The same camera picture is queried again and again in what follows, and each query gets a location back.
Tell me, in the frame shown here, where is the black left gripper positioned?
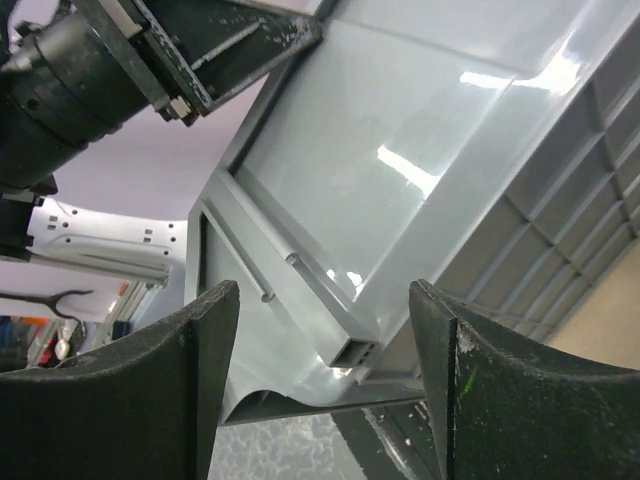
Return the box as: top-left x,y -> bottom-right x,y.
73,1 -> 322,126

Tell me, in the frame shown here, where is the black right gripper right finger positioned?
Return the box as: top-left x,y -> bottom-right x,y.
409,280 -> 639,479

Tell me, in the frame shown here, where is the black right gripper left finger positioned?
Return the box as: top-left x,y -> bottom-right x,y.
1,281 -> 239,479

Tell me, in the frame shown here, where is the grey plastic crate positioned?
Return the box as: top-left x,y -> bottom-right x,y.
185,1 -> 639,424

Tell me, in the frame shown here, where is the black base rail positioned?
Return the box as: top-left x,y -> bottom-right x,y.
332,401 -> 441,480

